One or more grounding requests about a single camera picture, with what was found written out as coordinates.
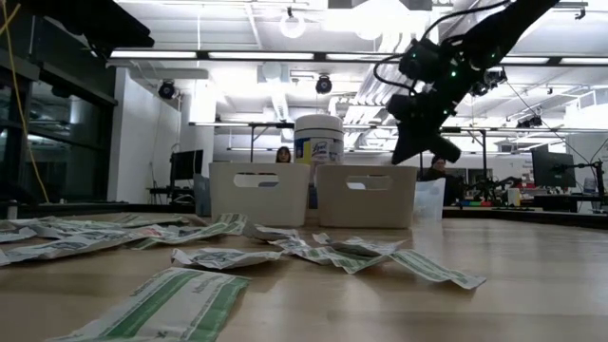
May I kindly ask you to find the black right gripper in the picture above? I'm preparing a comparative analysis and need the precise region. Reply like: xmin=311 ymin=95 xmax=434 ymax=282
xmin=390 ymin=102 xmax=463 ymax=166

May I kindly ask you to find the black computer monitor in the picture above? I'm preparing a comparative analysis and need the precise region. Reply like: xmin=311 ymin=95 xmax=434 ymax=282
xmin=530 ymin=143 xmax=578 ymax=189
xmin=169 ymin=148 xmax=204 ymax=189

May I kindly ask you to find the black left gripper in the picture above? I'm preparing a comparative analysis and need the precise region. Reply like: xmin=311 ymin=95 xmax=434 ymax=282
xmin=21 ymin=0 xmax=156 ymax=48

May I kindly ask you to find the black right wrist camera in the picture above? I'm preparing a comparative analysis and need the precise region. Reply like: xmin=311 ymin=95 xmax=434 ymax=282
xmin=385 ymin=93 xmax=419 ymax=123

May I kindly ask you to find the grey plastic bin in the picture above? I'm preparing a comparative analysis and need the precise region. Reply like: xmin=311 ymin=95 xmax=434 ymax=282
xmin=316 ymin=164 xmax=418 ymax=229

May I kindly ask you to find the yellow hanging cable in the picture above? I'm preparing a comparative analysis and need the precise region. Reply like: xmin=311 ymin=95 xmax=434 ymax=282
xmin=0 ymin=0 xmax=51 ymax=204

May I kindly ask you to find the round ceiling lamp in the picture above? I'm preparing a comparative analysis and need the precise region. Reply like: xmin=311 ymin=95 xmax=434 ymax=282
xmin=278 ymin=11 xmax=307 ymax=40

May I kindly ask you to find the disinfecting wipes canister white lid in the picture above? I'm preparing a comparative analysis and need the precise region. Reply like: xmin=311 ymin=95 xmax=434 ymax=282
xmin=294 ymin=113 xmax=346 ymax=166

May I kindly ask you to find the clear plastic bin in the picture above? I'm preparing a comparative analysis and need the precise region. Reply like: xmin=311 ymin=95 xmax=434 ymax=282
xmin=412 ymin=178 xmax=447 ymax=220

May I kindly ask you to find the white plastic bin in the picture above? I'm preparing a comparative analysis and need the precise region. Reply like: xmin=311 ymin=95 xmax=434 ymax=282
xmin=208 ymin=161 xmax=312 ymax=228

